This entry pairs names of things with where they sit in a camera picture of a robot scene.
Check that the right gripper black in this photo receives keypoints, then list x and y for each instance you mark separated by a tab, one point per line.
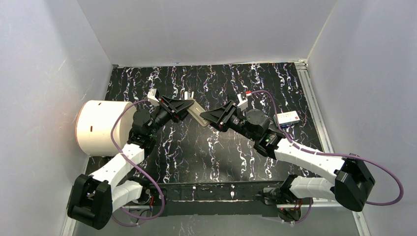
226	115

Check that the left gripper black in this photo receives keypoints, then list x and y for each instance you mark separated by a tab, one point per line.
171	109

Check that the white remote control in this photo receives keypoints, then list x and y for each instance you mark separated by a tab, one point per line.
195	110

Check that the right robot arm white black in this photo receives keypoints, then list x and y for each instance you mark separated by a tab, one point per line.
345	180

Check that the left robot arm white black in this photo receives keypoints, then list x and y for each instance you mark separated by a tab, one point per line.
94	197

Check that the white battery cover piece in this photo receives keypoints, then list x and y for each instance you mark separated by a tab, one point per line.
188	95

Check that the white battery box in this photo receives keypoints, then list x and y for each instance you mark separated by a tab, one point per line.
287	118

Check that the white cylindrical bin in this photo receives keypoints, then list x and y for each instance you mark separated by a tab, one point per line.
95	122

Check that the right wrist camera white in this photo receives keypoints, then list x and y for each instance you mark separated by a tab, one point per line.
242	102

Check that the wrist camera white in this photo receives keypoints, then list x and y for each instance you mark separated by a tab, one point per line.
153	97
242	102

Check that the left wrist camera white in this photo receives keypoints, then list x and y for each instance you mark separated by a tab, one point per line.
153	97

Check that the aluminium frame rail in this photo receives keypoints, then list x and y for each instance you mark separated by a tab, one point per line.
211	177

